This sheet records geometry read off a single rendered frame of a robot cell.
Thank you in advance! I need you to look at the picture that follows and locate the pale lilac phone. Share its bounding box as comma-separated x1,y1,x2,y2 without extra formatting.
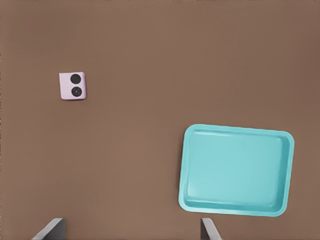
58,71,88,101

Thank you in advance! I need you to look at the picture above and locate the pale blue-green tray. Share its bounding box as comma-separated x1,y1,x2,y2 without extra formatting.
177,123,295,218

